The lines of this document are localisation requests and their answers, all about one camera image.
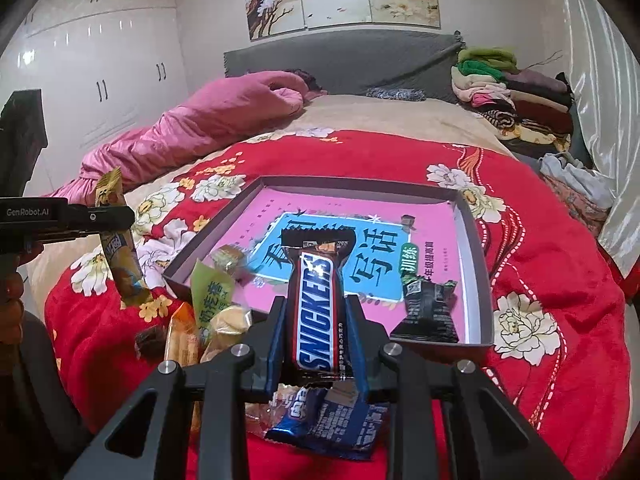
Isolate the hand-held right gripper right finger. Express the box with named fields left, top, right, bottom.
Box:
left=342, top=294, right=576, bottom=480

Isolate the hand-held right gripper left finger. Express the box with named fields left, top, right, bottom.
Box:
left=62, top=296, right=296, bottom=480

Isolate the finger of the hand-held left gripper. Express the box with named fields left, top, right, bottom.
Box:
left=66, top=203, right=136, bottom=231
left=29, top=229, right=104, bottom=247

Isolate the yellow snack stick packet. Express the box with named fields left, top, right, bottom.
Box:
left=95, top=167, right=153, bottom=308

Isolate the brown chocolate bar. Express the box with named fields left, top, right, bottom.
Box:
left=280, top=226, right=358, bottom=382

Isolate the black green snack packet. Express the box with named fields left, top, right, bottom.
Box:
left=389, top=280, right=461, bottom=345

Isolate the blue snack packet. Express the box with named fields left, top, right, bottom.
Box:
left=264, top=385, right=391, bottom=462

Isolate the grey shallow box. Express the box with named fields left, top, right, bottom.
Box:
left=162, top=176, right=496, bottom=348

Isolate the person's left hand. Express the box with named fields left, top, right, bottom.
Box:
left=0, top=244, right=45, bottom=361

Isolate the yellow round pastry packet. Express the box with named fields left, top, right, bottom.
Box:
left=202, top=306, right=253, bottom=361

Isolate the light green snack packet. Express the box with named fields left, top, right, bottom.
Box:
left=190, top=258, right=236, bottom=346

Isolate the orange snack packet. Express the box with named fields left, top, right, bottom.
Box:
left=164, top=301, right=201, bottom=366

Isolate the small clear candy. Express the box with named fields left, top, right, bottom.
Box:
left=211, top=244, right=246, bottom=275

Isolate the small brown candy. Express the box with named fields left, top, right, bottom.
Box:
left=134, top=325, right=168, bottom=361

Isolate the pink quilt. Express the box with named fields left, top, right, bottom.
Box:
left=42, top=71, right=328, bottom=198

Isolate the pink book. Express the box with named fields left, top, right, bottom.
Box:
left=197, top=187, right=468, bottom=346

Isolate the white wardrobe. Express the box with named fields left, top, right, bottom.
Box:
left=0, top=0, right=190, bottom=196

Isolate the red floral blanket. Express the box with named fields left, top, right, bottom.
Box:
left=44, top=130, right=631, bottom=480

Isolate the beige bed sheet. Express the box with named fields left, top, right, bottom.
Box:
left=25, top=94, right=511, bottom=301

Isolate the dark cloth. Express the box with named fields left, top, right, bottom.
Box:
left=285, top=69, right=328, bottom=102

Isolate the grey patterned pillow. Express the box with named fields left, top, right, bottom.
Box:
left=365, top=86, right=428, bottom=102

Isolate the pile of light clothing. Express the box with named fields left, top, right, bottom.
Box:
left=537, top=152, right=616, bottom=226

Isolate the grey headboard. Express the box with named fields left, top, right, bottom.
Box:
left=223, top=31, right=466, bottom=106

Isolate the stack of folded clothes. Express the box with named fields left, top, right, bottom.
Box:
left=450, top=46, right=576, bottom=153

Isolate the white curtain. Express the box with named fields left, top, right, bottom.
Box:
left=555, top=0, right=640, bottom=271

